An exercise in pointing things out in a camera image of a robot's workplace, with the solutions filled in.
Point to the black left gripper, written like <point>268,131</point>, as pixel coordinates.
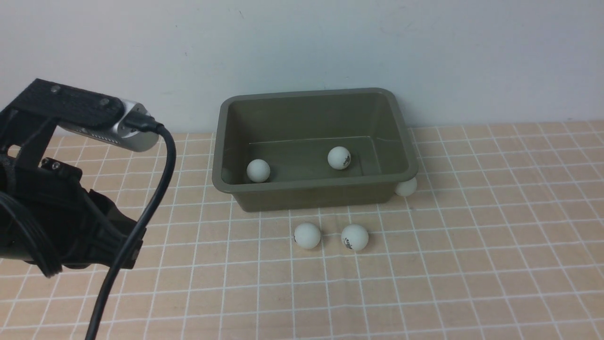
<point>75,227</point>

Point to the white ping-pong ball with logo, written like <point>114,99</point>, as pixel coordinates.
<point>355,237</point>

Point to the olive green plastic bin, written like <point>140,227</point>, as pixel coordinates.
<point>294,132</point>

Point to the beige checkered tablecloth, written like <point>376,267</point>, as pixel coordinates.
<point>503,240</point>

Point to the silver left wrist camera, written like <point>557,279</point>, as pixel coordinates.
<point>105,118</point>

